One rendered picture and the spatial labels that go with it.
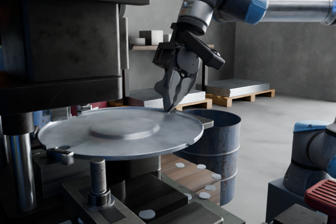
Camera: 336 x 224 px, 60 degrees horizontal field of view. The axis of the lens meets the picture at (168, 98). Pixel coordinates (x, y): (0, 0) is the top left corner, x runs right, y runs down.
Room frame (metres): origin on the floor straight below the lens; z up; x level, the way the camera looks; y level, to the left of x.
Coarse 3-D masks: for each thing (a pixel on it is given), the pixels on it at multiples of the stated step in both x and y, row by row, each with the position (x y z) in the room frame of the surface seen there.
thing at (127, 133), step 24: (72, 120) 0.56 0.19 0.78; (96, 120) 0.56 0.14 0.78; (120, 120) 0.54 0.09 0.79; (144, 120) 0.54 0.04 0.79; (168, 120) 0.56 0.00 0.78; (192, 120) 0.56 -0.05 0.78; (48, 144) 0.43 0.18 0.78; (72, 144) 0.43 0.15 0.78; (96, 144) 0.43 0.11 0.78; (120, 144) 0.43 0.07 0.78; (144, 144) 0.43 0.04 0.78; (168, 144) 0.43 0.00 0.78
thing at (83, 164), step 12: (36, 144) 0.43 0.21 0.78; (36, 156) 0.38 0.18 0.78; (36, 168) 0.37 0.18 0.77; (48, 168) 0.36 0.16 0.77; (60, 168) 0.37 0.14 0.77; (72, 168) 0.38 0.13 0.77; (84, 168) 0.39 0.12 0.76; (36, 180) 0.37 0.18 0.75; (48, 180) 0.36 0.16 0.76; (60, 180) 0.37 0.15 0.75; (48, 192) 0.35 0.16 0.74; (60, 192) 0.36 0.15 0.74
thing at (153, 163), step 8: (184, 112) 0.63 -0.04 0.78; (200, 120) 0.57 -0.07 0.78; (208, 120) 0.57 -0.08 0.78; (112, 160) 0.49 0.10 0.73; (120, 160) 0.47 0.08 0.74; (128, 160) 0.46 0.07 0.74; (136, 160) 0.47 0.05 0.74; (144, 160) 0.48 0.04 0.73; (152, 160) 0.49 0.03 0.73; (112, 168) 0.49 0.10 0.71; (120, 168) 0.47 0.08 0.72; (128, 168) 0.46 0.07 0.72; (136, 168) 0.47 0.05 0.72; (144, 168) 0.48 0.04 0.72; (152, 168) 0.49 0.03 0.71; (128, 176) 0.46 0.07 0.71; (136, 176) 0.47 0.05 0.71; (160, 176) 0.52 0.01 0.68
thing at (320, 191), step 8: (320, 184) 0.34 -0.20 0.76; (328, 184) 0.34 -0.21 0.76; (304, 192) 0.33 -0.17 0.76; (312, 192) 0.32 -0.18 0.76; (320, 192) 0.32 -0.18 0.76; (328, 192) 0.32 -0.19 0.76; (304, 200) 0.32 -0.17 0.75; (312, 200) 0.31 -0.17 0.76; (320, 200) 0.31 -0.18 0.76; (328, 200) 0.30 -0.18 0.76; (320, 208) 0.30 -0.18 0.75; (328, 208) 0.30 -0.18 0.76; (328, 216) 0.32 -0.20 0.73
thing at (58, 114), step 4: (56, 108) 0.42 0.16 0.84; (60, 108) 0.42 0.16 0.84; (64, 108) 0.42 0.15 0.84; (68, 108) 0.44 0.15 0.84; (52, 112) 0.41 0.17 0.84; (56, 112) 0.42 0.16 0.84; (60, 112) 0.42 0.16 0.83; (64, 112) 0.42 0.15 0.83; (68, 112) 0.44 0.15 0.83; (44, 116) 0.44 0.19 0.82; (52, 116) 0.41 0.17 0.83; (56, 116) 0.42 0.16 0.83; (60, 116) 0.42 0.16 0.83; (64, 116) 0.42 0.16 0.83; (68, 116) 0.44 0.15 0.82; (52, 120) 0.41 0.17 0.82; (56, 120) 0.42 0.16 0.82; (60, 120) 0.42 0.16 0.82
